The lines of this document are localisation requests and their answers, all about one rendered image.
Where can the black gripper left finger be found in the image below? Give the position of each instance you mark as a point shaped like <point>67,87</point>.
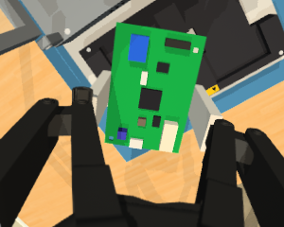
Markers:
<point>27,145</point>

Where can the green circuit board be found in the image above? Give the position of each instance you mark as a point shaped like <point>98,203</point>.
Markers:
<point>154,72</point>

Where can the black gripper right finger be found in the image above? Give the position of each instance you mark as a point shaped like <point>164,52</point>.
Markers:
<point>253,155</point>

